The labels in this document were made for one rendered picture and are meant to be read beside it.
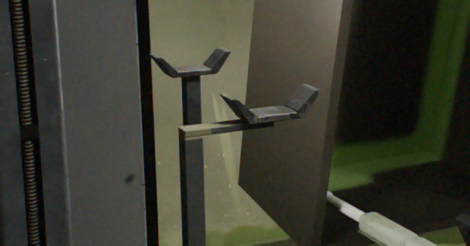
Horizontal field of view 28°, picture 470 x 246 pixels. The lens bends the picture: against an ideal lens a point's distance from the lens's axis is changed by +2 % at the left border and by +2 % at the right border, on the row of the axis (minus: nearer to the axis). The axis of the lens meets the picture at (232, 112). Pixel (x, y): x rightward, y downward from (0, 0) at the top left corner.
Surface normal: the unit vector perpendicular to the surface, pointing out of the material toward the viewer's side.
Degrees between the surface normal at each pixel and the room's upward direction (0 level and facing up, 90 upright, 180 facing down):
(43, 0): 90
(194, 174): 90
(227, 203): 57
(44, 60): 90
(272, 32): 90
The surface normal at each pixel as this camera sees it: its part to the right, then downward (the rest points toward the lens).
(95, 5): 0.37, 0.22
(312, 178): -0.89, 0.13
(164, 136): 0.30, -0.34
